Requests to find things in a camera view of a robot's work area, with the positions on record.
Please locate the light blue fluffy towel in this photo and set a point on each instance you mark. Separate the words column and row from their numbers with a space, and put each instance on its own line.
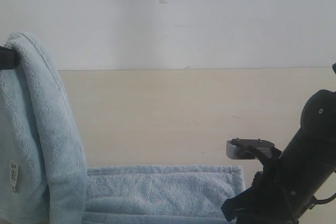
column 44, row 174

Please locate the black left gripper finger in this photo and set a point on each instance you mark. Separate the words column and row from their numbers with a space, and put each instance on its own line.
column 8, row 59

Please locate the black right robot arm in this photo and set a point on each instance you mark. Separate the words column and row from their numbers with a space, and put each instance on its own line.
column 314, row 142

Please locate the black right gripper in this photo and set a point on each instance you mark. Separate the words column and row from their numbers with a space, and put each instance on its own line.
column 281, row 194

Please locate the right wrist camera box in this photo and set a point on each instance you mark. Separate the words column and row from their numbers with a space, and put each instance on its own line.
column 250, row 149

